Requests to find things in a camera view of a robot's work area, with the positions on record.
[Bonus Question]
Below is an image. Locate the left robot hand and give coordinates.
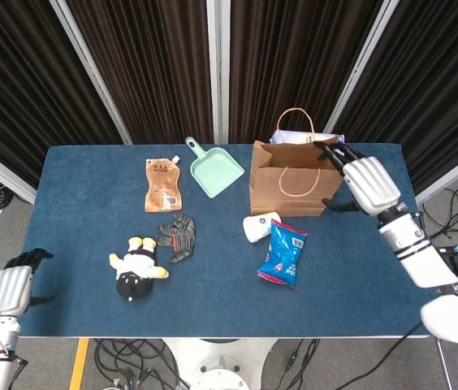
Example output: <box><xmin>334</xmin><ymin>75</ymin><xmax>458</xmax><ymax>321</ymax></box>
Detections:
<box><xmin>0</xmin><ymin>248</ymin><xmax>60</xmax><ymax>318</ymax></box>

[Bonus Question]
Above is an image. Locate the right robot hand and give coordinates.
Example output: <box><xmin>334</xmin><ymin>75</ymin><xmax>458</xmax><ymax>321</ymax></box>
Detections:
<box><xmin>313</xmin><ymin>141</ymin><xmax>401</xmax><ymax>216</ymax></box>

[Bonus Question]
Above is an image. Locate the blue snack packet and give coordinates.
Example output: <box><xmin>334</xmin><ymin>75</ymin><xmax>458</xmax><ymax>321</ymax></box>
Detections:
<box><xmin>256</xmin><ymin>219</ymin><xmax>309</xmax><ymax>290</ymax></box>

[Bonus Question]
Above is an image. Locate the brown paper bag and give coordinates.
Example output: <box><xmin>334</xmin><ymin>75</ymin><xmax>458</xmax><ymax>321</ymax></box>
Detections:
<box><xmin>248</xmin><ymin>108</ymin><xmax>344</xmax><ymax>217</ymax></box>

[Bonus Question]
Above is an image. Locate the white plastic package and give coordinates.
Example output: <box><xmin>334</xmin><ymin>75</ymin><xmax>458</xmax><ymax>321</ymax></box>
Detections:
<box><xmin>269</xmin><ymin>129</ymin><xmax>347</xmax><ymax>146</ymax></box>

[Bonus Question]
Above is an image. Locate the yellow floor tape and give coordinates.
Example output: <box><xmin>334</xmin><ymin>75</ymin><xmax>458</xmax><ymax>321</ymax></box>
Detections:
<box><xmin>68</xmin><ymin>337</ymin><xmax>91</xmax><ymax>390</ymax></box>

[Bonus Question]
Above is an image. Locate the dark brown pleated curtain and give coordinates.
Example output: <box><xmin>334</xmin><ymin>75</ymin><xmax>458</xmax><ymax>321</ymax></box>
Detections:
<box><xmin>228</xmin><ymin>0</ymin><xmax>382</xmax><ymax>144</ymax></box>
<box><xmin>66</xmin><ymin>0</ymin><xmax>214</xmax><ymax>145</ymax></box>
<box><xmin>0</xmin><ymin>0</ymin><xmax>124</xmax><ymax>190</ymax></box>
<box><xmin>330</xmin><ymin>0</ymin><xmax>458</xmax><ymax>196</ymax></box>

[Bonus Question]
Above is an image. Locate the black white plush dog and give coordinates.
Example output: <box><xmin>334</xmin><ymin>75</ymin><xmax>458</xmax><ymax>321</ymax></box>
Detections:
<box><xmin>108</xmin><ymin>236</ymin><xmax>171</xmax><ymax>304</ymax></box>

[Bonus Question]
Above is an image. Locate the mint green plastic dustpan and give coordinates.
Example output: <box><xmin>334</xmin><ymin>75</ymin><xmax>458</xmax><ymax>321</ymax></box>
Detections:
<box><xmin>184</xmin><ymin>136</ymin><xmax>245</xmax><ymax>200</ymax></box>

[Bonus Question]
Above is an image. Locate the grey striped knit glove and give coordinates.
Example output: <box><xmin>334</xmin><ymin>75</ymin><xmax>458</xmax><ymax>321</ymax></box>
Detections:
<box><xmin>155</xmin><ymin>213</ymin><xmax>197</xmax><ymax>264</ymax></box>

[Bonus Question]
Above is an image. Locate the orange spout pouch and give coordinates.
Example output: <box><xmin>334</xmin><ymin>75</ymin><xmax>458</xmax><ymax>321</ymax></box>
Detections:
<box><xmin>144</xmin><ymin>155</ymin><xmax>184</xmax><ymax>214</ymax></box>

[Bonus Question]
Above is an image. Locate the blue fabric table cover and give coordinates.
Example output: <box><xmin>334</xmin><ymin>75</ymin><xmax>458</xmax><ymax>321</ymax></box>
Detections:
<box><xmin>16</xmin><ymin>142</ymin><xmax>452</xmax><ymax>338</ymax></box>

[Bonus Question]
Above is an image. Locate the white partition frame rail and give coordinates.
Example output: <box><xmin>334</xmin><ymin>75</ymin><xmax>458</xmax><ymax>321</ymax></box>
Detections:
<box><xmin>0</xmin><ymin>139</ymin><xmax>38</xmax><ymax>204</ymax></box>
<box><xmin>414</xmin><ymin>144</ymin><xmax>458</xmax><ymax>206</ymax></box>

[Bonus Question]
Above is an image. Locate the white partition frame post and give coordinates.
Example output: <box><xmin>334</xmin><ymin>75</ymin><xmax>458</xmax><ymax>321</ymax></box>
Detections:
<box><xmin>49</xmin><ymin>0</ymin><xmax>133</xmax><ymax>146</ymax></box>
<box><xmin>205</xmin><ymin>0</ymin><xmax>231</xmax><ymax>145</ymax></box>
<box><xmin>325</xmin><ymin>0</ymin><xmax>401</xmax><ymax>127</ymax></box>

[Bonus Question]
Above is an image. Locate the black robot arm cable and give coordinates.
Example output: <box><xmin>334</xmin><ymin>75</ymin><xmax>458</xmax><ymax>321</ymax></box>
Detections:
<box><xmin>334</xmin><ymin>320</ymin><xmax>425</xmax><ymax>390</ymax></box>

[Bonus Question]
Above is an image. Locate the black cable with switch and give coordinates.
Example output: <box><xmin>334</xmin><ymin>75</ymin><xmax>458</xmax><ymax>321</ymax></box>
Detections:
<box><xmin>281</xmin><ymin>339</ymin><xmax>320</xmax><ymax>390</ymax></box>

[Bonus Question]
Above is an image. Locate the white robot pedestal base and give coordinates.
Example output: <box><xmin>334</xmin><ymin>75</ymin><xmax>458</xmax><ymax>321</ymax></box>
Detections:
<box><xmin>162</xmin><ymin>337</ymin><xmax>275</xmax><ymax>390</ymax></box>

